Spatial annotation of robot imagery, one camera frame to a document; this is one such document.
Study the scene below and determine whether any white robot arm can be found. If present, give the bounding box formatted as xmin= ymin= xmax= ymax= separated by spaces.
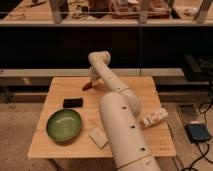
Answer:
xmin=88 ymin=51 xmax=161 ymax=171

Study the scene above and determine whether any white sponge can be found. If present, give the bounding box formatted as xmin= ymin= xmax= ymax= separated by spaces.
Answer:
xmin=89 ymin=127 xmax=108 ymax=149

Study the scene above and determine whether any wooden folding table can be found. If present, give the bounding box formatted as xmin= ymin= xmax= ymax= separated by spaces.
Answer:
xmin=27 ymin=76 xmax=177 ymax=171

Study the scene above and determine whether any green bowl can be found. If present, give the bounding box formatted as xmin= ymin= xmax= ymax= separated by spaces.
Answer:
xmin=46 ymin=109 xmax=82 ymax=143

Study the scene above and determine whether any white plastic bottle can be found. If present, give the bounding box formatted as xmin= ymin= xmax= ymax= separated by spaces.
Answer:
xmin=142 ymin=108 xmax=168 ymax=128

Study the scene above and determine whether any background shelf bench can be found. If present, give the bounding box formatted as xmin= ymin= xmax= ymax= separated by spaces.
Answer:
xmin=0 ymin=0 xmax=213 ymax=27

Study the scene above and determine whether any black foot pedal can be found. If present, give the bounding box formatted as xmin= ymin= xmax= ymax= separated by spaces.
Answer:
xmin=185 ymin=124 xmax=211 ymax=143

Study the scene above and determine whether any black cable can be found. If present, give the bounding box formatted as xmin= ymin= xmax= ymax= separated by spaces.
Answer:
xmin=168 ymin=93 xmax=213 ymax=171

